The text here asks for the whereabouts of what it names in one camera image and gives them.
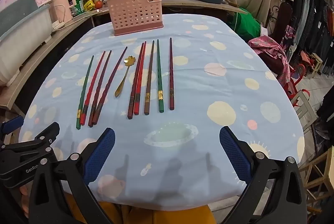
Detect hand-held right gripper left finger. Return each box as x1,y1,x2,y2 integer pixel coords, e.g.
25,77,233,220
28,127,116,224

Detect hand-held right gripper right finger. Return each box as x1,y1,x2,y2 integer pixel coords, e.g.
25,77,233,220
219,125,308,224

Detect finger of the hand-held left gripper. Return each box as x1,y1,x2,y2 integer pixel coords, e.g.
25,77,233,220
0,122,61,162
0,115,24,136

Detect green twisted chopstick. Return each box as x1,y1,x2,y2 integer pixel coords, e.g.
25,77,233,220
76,55,94,130

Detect brown-red twisted chopstick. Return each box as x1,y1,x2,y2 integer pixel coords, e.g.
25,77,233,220
88,50,112,127

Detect red twisted chopstick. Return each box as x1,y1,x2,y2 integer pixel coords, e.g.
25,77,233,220
80,51,106,126

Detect maroon twisted chopstick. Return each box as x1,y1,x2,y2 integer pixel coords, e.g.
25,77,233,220
93,46,128,125

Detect dark red straight chopstick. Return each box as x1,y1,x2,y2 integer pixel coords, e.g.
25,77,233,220
127,42,145,119

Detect brown straight chopstick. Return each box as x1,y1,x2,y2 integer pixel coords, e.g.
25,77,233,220
144,40,155,115

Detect green straight chopstick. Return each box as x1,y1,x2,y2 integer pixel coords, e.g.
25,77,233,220
156,39,165,113

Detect gold flower spoon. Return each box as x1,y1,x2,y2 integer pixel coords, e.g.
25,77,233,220
114,56,136,98

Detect maroon straight chopstick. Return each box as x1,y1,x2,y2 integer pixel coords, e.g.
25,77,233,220
169,37,175,110

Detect pink perforated utensil basket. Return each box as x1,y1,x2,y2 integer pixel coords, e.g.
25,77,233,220
106,0,164,37

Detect person's left hand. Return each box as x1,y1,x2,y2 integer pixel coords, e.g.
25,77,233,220
19,184,35,218

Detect translucent dish cabinet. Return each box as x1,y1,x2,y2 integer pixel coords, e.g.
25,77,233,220
0,0,53,87

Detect yellow trousers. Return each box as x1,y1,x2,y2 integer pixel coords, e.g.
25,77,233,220
64,194,217,224

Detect white slatted chair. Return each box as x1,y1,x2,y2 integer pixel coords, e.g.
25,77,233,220
291,90,317,133

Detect tall wooden stool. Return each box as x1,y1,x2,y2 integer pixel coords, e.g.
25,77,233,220
299,146,334,215

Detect light blue printed tablecloth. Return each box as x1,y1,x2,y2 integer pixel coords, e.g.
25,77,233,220
18,14,306,205

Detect red plastic chair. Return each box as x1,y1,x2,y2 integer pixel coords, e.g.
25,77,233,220
283,64,306,95

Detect pink floral cloth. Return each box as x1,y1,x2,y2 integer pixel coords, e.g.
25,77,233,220
247,36,291,84

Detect small wooden stool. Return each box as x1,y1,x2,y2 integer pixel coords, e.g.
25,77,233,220
310,53,324,75

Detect pink water appliance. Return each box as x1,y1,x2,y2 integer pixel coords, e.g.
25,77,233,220
53,0,75,25

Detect green plastic bag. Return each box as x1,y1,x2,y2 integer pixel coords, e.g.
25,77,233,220
230,7,262,35

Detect dark metal chair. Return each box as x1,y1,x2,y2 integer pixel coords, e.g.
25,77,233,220
267,2,293,40

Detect pale stone counter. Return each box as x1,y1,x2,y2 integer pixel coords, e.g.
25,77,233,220
160,0,248,15

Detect hanging clothes row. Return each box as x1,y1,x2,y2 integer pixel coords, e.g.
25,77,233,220
292,0,334,73

